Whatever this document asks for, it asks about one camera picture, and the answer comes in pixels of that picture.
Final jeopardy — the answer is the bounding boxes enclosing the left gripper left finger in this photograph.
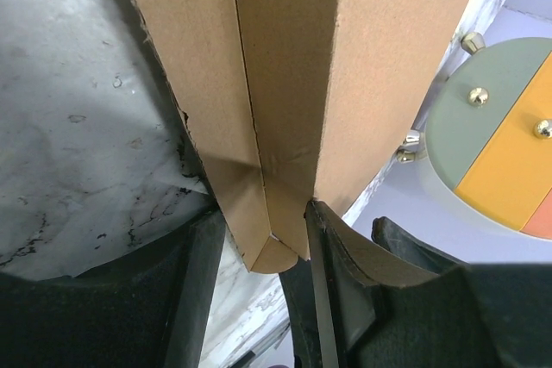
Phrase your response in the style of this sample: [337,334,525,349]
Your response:
[1,210,226,367]

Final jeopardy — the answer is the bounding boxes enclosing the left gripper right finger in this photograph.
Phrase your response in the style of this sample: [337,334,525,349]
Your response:
[279,201,551,367]

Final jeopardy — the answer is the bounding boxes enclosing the brown cardboard box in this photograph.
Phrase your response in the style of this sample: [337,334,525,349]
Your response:
[134,0,469,274]

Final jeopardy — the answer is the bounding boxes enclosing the cream cylinder with coloured face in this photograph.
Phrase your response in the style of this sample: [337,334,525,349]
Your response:
[396,32,551,240]

